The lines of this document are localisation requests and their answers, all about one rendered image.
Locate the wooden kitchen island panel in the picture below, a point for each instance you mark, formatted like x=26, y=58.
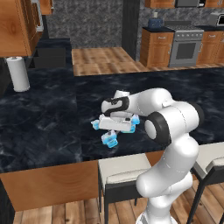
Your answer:
x=52, y=183

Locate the black chair with cream seat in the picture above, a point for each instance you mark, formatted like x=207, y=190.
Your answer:
x=122, y=172
x=208, y=163

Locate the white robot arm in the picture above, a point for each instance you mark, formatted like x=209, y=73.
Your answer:
x=172, y=137

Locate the silver oven with hob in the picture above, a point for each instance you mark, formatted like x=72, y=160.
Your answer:
x=186, y=45

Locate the wooden base cupboard run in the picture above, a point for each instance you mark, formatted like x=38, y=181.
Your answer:
x=157, y=46
x=210, y=46

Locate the silver microwave oven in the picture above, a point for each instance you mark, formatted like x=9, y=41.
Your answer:
x=187, y=3

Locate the silver toaster oven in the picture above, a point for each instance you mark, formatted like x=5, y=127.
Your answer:
x=217, y=19

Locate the white paper towel roll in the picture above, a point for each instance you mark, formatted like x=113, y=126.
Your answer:
x=18, y=74

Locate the blue toaster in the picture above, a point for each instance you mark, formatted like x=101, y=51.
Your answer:
x=155, y=22

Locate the wooden wall cupboard run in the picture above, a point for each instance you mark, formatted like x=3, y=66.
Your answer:
x=160, y=3

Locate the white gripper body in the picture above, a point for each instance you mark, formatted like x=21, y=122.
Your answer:
x=113, y=124

